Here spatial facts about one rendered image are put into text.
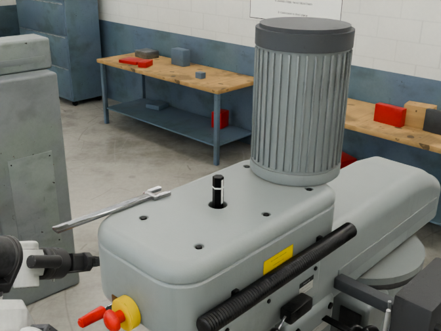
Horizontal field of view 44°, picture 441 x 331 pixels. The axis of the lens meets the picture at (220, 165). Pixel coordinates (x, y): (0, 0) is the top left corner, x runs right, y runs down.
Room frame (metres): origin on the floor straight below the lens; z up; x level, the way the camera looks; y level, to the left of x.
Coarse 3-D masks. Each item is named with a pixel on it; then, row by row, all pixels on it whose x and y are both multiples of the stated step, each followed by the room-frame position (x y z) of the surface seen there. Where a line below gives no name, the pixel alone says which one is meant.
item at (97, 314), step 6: (102, 306) 0.86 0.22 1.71; (108, 306) 0.87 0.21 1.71; (90, 312) 0.84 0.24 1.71; (96, 312) 0.84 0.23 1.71; (102, 312) 0.85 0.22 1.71; (84, 318) 0.82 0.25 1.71; (90, 318) 0.83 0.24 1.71; (96, 318) 0.83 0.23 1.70; (102, 318) 0.85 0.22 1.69; (78, 324) 0.82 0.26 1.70; (84, 324) 0.82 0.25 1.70
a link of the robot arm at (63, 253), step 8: (56, 248) 1.32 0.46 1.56; (64, 256) 1.30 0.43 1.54; (72, 256) 1.33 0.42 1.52; (80, 256) 1.35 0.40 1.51; (88, 256) 1.35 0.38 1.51; (64, 264) 1.29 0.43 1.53; (72, 264) 1.32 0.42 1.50; (80, 264) 1.33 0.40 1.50; (88, 264) 1.34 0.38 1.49; (64, 272) 1.28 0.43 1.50; (72, 272) 1.35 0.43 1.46; (80, 272) 1.36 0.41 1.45
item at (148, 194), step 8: (144, 192) 0.98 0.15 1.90; (152, 192) 0.99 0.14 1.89; (168, 192) 0.98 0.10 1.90; (128, 200) 0.94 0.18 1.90; (136, 200) 0.94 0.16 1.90; (144, 200) 0.95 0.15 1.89; (104, 208) 0.91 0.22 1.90; (112, 208) 0.91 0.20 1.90; (120, 208) 0.91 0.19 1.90; (88, 216) 0.87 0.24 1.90; (96, 216) 0.88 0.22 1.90; (104, 216) 0.89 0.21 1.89; (64, 224) 0.84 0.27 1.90; (72, 224) 0.84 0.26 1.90; (80, 224) 0.85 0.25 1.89; (56, 232) 0.82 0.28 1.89
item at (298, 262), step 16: (352, 224) 1.03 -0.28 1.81; (320, 240) 0.96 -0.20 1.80; (336, 240) 0.97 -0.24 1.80; (304, 256) 0.90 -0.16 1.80; (320, 256) 0.92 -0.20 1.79; (272, 272) 0.84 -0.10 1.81; (288, 272) 0.85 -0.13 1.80; (256, 288) 0.79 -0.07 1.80; (272, 288) 0.81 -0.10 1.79; (224, 304) 0.75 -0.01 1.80; (240, 304) 0.75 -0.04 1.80; (256, 304) 0.78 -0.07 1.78; (208, 320) 0.70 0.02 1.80; (224, 320) 0.72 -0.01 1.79
